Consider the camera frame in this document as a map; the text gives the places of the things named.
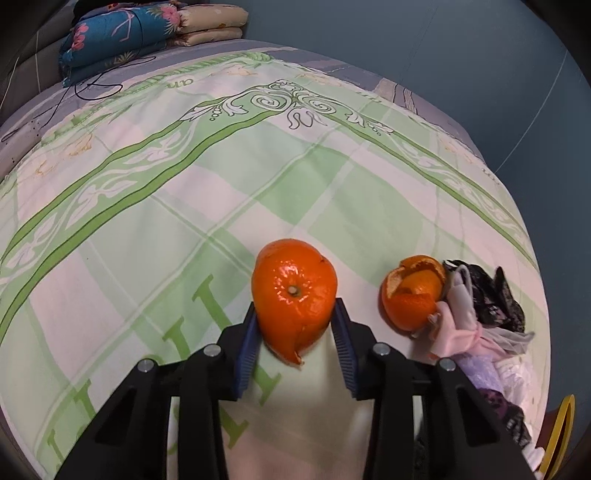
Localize dark grey headboard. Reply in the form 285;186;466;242
0;0;90;121

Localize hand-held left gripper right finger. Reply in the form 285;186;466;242
333;298;537;480

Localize yellow ring-shaped object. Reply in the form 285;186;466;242
537;394;576;479

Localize black lace garment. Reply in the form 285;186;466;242
443;260;527;334

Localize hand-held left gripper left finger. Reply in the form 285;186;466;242
55;301;260;480

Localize beige folded quilt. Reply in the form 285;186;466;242
170;6;250;47

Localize black cable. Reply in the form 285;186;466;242
2;55;158;141

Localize thin white wall cable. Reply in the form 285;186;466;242
495;48;570;172

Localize pink garment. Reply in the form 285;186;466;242
427;271;491;361

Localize torn orange peel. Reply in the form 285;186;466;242
379;255;448;333

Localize large orange peel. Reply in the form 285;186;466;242
252;239;338;365

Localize green checked bedspread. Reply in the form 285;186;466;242
0;48;552;480

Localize blue floral folded quilt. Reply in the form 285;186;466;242
58;2;182;88

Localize purple lace garment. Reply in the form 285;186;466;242
459;356;533;448

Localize grey sheer garment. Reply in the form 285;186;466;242
480;329;536;370

